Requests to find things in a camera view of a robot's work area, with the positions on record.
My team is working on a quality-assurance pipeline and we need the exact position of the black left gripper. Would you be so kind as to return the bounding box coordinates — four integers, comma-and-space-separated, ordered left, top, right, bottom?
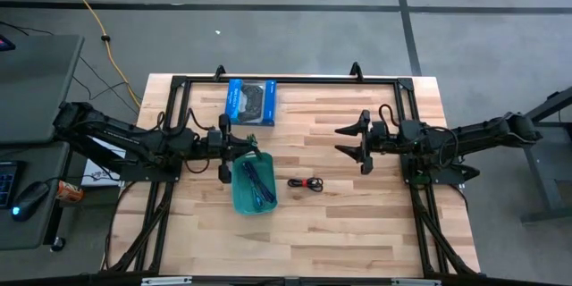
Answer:
196, 114, 263, 184

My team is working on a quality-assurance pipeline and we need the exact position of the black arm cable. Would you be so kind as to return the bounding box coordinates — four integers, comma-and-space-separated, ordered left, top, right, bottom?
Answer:
378, 104, 401, 127
184, 107, 212, 174

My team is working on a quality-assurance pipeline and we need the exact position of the black cable with red tie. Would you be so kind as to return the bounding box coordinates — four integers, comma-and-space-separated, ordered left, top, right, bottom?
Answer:
287, 176, 324, 193

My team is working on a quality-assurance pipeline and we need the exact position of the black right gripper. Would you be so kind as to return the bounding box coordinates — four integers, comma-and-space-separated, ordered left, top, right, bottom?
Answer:
334, 109, 404, 175

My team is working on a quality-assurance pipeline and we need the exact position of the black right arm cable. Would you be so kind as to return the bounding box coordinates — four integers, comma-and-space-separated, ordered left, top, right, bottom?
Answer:
378, 104, 401, 127

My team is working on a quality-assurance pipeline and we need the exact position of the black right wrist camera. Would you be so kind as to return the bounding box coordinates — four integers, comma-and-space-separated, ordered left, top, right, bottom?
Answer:
371, 121, 388, 142

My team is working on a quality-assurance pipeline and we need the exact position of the black computer mouse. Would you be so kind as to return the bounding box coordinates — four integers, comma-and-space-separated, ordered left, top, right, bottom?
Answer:
11, 181, 50, 223

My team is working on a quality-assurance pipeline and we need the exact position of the orange drink can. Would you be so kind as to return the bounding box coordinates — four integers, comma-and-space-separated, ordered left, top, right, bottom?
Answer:
55, 180, 85, 203

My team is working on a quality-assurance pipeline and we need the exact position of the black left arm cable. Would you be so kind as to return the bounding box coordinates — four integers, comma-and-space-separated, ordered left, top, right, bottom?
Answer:
184, 107, 212, 174

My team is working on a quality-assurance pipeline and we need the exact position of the grey desk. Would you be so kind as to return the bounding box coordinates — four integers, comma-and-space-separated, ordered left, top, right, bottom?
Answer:
0, 34, 85, 251

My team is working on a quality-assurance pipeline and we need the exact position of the blue braided USB-C cable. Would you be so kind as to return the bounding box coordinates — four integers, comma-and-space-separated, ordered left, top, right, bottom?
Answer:
252, 181, 266, 212

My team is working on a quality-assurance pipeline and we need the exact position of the thin black floor cable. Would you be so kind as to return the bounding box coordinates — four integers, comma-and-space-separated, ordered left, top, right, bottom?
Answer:
0, 20, 140, 115

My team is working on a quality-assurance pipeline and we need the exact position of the black metal side stand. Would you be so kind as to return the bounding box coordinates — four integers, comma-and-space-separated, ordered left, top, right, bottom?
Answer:
513, 87, 572, 225

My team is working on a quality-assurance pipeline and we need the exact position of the silver aluminium bracket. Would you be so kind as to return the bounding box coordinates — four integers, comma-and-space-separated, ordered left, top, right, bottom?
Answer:
141, 276, 193, 286
391, 278, 442, 286

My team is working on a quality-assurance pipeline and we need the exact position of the yellow extension cord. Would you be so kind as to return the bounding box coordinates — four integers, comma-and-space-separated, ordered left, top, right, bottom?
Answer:
49, 0, 143, 108

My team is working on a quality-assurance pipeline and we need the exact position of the black keyboard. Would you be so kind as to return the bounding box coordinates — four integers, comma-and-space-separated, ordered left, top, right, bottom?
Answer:
0, 160, 26, 210

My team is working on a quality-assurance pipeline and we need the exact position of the white paper sheet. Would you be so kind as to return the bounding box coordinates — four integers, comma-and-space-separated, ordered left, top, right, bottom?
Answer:
81, 138, 129, 188

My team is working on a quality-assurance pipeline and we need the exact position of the blue PlayStation controller box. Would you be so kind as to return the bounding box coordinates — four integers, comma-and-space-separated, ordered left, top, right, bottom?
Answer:
224, 79, 278, 127

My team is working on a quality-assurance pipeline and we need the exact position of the green plastic basket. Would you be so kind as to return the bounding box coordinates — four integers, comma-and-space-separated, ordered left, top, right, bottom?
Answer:
231, 151, 279, 216

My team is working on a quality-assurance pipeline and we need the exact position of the purple braided USB-C cable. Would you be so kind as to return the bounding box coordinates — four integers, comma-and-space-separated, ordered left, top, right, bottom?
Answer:
242, 160, 277, 205

